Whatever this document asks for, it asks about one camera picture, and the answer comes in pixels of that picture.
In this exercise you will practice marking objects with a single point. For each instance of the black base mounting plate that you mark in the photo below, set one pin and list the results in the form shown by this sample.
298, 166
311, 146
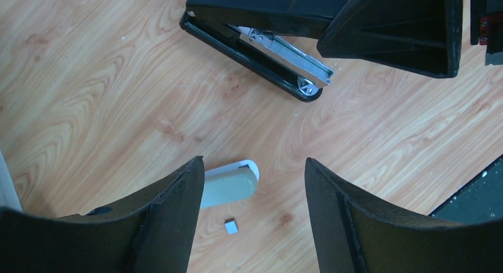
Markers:
477, 201

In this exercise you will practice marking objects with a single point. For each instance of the black large stapler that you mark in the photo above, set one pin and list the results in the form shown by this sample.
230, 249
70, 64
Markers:
254, 33

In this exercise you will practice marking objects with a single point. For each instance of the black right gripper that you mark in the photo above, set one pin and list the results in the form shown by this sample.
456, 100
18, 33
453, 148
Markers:
419, 36

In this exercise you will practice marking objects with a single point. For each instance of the beige canvas tote bag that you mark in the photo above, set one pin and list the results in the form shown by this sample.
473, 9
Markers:
9, 196

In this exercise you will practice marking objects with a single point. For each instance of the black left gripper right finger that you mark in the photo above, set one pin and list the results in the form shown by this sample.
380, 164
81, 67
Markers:
356, 231

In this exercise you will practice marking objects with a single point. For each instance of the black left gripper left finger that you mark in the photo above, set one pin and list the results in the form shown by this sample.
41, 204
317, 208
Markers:
150, 230

